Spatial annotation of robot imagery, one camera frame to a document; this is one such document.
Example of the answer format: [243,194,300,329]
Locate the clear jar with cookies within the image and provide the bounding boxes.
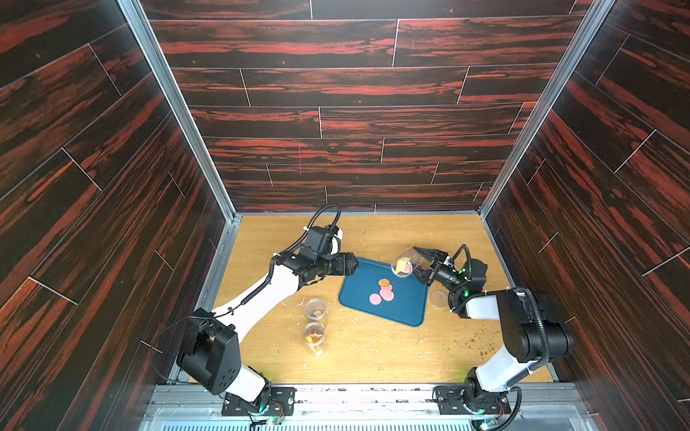
[391,247,431,278]

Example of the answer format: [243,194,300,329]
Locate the clear jar lid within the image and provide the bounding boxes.
[429,290,449,309]

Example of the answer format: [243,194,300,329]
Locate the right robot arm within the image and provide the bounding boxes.
[410,245,574,430]

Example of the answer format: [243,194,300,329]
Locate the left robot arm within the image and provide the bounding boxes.
[167,204,359,412]

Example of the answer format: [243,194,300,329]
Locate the yellow square cookie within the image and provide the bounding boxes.
[395,258,411,275]

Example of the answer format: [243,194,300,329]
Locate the teal plastic tray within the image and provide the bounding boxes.
[338,258,428,327]

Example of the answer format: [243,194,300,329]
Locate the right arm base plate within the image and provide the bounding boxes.
[432,385,511,417]

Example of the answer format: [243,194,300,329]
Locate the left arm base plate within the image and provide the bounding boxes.
[221,386,296,418]

